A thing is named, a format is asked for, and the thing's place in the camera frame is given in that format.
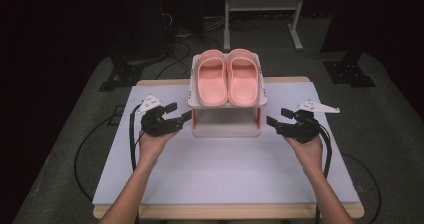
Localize pink slipper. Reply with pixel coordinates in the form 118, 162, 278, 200
227, 48, 260, 108
196, 49, 230, 107

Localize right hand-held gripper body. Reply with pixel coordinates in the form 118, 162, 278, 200
278, 99, 341, 144

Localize black stand base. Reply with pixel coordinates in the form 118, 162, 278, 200
98, 55, 145, 93
322, 50, 377, 88

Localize person's right hand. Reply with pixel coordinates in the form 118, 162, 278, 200
284, 135, 324, 178

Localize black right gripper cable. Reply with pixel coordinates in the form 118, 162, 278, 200
314, 122, 383, 224

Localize wooden table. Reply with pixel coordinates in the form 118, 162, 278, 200
92, 76, 365, 221

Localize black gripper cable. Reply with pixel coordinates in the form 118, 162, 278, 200
128, 103, 144, 224
314, 122, 383, 224

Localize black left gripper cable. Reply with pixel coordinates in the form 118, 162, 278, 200
128, 103, 144, 224

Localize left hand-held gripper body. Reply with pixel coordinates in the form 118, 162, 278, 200
136, 94, 184, 138

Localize black floor cable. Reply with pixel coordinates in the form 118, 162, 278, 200
73, 115, 116, 202

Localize white metal desk frame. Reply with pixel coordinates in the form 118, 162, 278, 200
223, 0, 308, 52

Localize white table mat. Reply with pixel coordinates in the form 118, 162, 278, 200
92, 81, 361, 206

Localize tangle of black floor cables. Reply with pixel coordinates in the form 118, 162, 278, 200
154, 12, 225, 81

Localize person's left hand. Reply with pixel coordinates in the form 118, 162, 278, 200
138, 130, 179, 167

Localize white two-tier shoe rack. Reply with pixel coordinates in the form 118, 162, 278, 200
187, 52, 268, 139

